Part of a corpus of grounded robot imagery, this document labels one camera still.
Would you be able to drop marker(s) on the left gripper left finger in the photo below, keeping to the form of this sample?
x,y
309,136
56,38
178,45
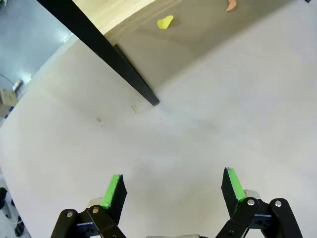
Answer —
x,y
116,193

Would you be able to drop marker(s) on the yellow paper scrap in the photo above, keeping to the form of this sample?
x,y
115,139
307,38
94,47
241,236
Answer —
x,y
164,22

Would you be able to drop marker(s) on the brown cardboard box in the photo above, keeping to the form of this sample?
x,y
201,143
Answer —
x,y
7,99

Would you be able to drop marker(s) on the black wheeled base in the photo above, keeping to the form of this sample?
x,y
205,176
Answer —
x,y
18,226

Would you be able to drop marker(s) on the two-tier wood black-frame shelf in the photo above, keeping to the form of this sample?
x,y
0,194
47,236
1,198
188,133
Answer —
x,y
99,42

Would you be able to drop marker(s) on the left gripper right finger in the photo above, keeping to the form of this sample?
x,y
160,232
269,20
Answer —
x,y
231,191

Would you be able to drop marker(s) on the orange paper scrap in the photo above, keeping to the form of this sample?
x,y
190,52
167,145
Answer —
x,y
230,6

